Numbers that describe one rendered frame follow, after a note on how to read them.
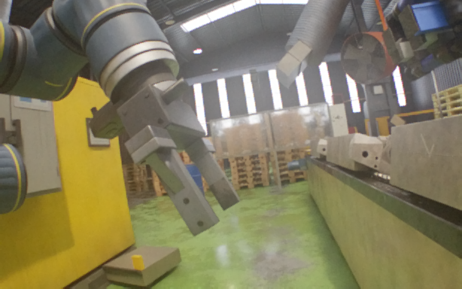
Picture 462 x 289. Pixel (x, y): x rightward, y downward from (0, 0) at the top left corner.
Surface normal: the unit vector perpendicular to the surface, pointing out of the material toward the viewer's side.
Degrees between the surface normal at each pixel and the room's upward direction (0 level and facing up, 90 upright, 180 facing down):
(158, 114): 88
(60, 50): 138
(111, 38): 84
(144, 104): 88
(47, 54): 128
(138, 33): 72
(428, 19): 90
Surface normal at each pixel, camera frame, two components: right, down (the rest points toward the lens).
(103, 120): -0.16, -0.04
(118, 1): 0.38, -0.36
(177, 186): 0.13, 0.38
